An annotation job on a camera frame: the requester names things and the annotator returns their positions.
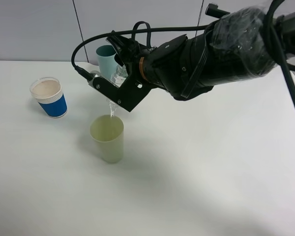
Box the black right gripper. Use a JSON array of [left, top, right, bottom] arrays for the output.
[[92, 35, 150, 112]]

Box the clear bottle green label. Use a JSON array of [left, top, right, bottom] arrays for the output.
[[106, 65, 128, 118]]

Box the light green plastic cup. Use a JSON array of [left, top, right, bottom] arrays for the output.
[[89, 115, 124, 163]]

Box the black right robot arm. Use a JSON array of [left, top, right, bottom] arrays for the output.
[[89, 7, 276, 111]]

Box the teal plastic cup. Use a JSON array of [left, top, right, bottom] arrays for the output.
[[96, 45, 118, 80]]

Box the blue paper cup clear lid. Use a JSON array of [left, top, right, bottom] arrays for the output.
[[29, 77, 67, 118]]

